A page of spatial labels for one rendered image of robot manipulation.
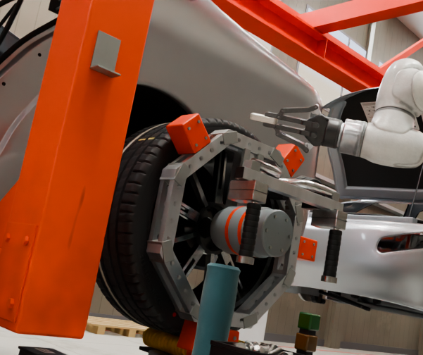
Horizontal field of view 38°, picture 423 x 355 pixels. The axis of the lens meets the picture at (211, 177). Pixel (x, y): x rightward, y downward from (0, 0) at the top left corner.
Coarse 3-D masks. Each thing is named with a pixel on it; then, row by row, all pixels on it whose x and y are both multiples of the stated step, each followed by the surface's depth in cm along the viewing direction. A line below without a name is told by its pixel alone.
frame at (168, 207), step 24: (216, 144) 168; (240, 144) 174; (264, 144) 181; (168, 168) 161; (192, 168) 162; (168, 192) 158; (168, 216) 157; (168, 240) 156; (168, 264) 157; (288, 264) 188; (168, 288) 162; (264, 288) 187; (192, 312) 162; (240, 312) 179; (264, 312) 181
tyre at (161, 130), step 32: (160, 128) 178; (224, 128) 182; (128, 160) 171; (160, 160) 166; (128, 192) 162; (128, 224) 159; (128, 256) 160; (128, 288) 165; (160, 288) 165; (160, 320) 166
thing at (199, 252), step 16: (224, 160) 185; (192, 176) 176; (224, 176) 184; (224, 192) 210; (192, 208) 176; (208, 208) 187; (224, 208) 184; (272, 208) 196; (192, 224) 178; (176, 240) 172; (192, 240) 179; (208, 240) 185; (192, 256) 176; (208, 256) 181; (224, 256) 184; (256, 272) 194; (240, 288) 189; (256, 288) 191; (240, 304) 186
